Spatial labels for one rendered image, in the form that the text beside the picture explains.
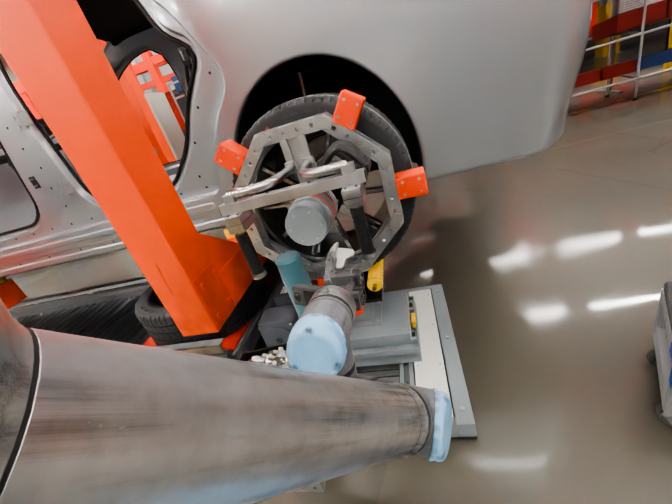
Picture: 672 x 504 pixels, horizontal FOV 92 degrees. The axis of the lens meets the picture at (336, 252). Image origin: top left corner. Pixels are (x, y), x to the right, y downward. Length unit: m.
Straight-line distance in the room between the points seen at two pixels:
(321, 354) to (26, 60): 1.05
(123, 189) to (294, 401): 1.00
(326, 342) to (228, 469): 0.31
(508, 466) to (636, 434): 0.40
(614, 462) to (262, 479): 1.25
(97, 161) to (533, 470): 1.59
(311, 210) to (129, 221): 0.58
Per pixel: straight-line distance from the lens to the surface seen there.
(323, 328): 0.49
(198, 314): 1.29
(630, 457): 1.42
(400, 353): 1.45
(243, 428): 0.20
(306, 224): 0.95
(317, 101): 1.10
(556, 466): 1.36
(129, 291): 2.87
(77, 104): 1.16
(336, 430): 0.28
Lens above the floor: 1.17
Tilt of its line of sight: 25 degrees down
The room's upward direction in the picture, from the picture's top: 18 degrees counter-clockwise
